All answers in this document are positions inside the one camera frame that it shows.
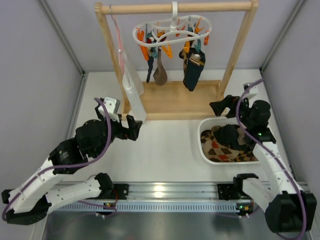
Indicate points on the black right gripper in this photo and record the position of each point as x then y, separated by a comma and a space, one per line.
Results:
229, 105

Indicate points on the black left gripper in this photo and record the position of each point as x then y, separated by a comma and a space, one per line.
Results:
133, 127

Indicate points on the dark navy sock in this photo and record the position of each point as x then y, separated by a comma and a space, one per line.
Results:
152, 56

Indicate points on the white plastic clip hanger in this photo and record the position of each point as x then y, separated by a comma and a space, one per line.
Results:
192, 30

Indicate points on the brown striped sock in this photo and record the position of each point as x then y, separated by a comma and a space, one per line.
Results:
241, 144

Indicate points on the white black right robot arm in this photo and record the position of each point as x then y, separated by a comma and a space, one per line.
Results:
287, 208

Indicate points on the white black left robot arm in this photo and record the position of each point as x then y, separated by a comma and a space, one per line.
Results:
36, 198

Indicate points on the white perforated plastic basket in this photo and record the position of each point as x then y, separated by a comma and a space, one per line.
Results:
215, 153

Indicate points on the wooden clothes rack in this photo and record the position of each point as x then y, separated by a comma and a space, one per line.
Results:
165, 97

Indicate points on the white hanging cloth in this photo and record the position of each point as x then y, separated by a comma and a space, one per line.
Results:
133, 88

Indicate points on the argyle patterned sock in basket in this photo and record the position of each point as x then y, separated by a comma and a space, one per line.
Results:
226, 144

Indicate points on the navy sock with bear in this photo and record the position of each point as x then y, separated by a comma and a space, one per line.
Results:
195, 66

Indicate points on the argyle hanging sock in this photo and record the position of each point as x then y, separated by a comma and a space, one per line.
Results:
184, 56

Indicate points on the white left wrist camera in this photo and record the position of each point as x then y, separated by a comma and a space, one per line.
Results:
112, 106

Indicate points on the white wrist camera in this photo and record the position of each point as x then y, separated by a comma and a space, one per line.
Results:
250, 92
112, 106

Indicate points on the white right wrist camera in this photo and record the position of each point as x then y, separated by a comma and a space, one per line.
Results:
250, 92

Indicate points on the perforated cable tray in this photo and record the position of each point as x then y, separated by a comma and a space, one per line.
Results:
157, 207

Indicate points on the aluminium rail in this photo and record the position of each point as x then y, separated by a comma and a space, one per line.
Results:
147, 191

